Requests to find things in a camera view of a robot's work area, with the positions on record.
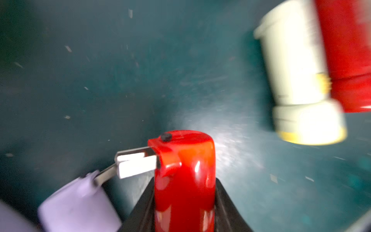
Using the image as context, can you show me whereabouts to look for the pale green flashlight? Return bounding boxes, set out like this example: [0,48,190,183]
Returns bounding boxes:
[254,1,347,146]

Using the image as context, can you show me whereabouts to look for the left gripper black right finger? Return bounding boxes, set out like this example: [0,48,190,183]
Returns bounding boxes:
[214,178,253,232]

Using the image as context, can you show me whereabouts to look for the dark green table mat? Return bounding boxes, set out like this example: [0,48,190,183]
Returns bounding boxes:
[1,1,371,232]

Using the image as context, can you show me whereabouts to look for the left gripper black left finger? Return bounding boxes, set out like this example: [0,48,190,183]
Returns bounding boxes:
[118,178,155,232]

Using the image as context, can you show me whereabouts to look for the red flashlight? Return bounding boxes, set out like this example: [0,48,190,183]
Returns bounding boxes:
[114,130,216,232]

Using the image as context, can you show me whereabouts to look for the red flashlight horizontal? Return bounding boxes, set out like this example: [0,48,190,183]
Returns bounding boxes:
[315,0,371,113]

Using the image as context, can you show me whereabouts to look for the purple flashlight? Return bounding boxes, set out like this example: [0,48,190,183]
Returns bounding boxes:
[0,201,40,232]
[38,170,122,232]

